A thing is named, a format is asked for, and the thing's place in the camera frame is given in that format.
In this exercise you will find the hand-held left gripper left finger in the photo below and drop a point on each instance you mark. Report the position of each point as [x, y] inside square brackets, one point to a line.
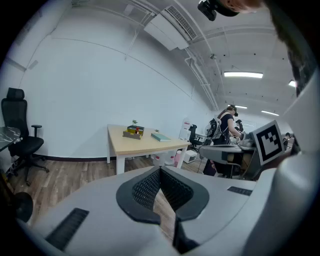
[95, 215]

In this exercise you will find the teal hardcover book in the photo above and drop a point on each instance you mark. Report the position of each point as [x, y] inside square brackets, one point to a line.
[160, 137]

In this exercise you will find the black marble round table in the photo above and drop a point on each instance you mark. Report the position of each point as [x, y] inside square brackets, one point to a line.
[7, 136]

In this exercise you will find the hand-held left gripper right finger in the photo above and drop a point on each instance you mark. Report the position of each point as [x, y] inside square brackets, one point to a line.
[215, 200]

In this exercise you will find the clear bin red latches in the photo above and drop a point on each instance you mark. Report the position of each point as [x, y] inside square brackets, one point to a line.
[158, 160]
[170, 158]

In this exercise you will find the standing fan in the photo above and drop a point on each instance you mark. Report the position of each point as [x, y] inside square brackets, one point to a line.
[207, 129]

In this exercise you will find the person's head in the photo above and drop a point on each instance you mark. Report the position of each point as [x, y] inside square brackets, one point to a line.
[240, 6]

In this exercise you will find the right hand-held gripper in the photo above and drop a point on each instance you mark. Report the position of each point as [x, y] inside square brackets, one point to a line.
[268, 142]

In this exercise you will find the black head-worn camera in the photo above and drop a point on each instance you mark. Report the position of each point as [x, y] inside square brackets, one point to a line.
[207, 9]

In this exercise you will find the red-lidded small jar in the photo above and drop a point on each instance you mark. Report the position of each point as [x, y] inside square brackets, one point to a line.
[137, 130]

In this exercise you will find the white panel red label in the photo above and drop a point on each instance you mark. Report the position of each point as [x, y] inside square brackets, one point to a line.
[185, 128]

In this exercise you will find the white ceiling air conditioner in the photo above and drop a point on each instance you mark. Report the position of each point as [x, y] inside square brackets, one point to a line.
[170, 27]

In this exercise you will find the black box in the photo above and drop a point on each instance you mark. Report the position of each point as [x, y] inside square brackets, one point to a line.
[132, 134]

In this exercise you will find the black round pedestal base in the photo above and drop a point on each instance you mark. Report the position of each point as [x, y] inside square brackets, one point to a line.
[23, 207]

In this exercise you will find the small white cabinet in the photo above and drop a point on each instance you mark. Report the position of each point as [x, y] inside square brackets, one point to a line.
[190, 156]

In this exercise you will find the pink container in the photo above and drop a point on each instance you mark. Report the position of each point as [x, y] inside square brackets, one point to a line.
[178, 158]

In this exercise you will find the black office chair with headrest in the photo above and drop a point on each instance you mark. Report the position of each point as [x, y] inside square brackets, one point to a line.
[17, 125]

